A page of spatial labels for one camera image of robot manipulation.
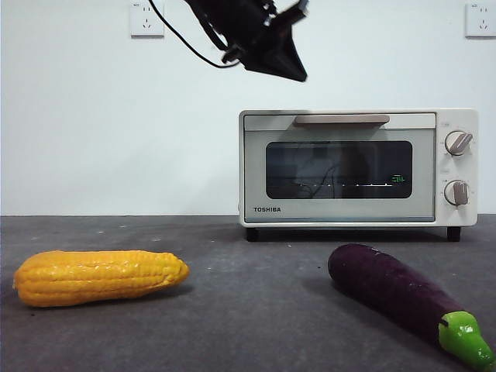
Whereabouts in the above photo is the oven door with beige handle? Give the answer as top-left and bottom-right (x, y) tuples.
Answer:
(243, 112), (437, 224)

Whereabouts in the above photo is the purple eggplant with green stem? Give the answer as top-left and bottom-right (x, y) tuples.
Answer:
(327, 243), (496, 369)

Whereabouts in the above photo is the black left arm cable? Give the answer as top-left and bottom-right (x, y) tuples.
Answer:
(148, 0), (234, 70)

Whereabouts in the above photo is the white wall socket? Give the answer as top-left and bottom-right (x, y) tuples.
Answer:
(464, 2), (496, 40)
(130, 2), (166, 39)

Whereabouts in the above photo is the cream Toshiba toaster oven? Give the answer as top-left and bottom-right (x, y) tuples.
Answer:
(238, 108), (480, 243)

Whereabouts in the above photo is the oven temperature knob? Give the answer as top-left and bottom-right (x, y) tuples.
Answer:
(444, 130), (474, 157)

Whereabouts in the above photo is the oven timer knob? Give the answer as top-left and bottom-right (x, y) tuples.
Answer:
(443, 180), (471, 206)

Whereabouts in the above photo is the yellow corn cob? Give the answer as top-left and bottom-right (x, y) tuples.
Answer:
(13, 250), (191, 308)

